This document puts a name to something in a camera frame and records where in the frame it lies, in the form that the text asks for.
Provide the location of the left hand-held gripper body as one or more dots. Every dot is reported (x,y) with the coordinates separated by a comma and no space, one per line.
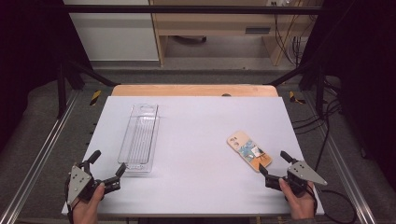
(77,182)

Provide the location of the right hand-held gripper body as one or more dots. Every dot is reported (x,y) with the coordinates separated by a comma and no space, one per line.
(300,174)

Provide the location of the clear plastic tray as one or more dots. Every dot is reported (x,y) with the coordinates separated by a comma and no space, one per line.
(140,137)

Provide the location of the person's left hand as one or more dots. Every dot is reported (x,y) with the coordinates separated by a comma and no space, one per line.
(88,210)

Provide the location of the person's right hand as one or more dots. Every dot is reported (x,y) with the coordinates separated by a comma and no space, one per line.
(299,207)

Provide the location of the yellow clamp right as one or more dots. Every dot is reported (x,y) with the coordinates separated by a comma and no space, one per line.
(294,98)

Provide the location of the wooden table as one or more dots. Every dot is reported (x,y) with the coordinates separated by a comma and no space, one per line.
(193,90)

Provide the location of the black curtain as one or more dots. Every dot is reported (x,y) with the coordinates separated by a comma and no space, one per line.
(364,77)
(28,46)

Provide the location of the white cabinet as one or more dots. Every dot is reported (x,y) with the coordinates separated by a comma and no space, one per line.
(115,34)

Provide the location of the light wooden desk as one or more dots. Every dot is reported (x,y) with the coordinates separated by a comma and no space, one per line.
(214,23)

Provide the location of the white power strip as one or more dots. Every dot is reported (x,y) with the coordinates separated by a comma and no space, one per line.
(281,2)

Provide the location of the aluminium rail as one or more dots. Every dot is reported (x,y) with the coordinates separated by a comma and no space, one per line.
(348,174)
(40,155)

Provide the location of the black frame strut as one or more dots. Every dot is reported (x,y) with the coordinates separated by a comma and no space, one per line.
(77,74)
(308,74)

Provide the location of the black horizontal frame bar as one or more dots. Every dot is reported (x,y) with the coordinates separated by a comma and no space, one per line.
(193,9)

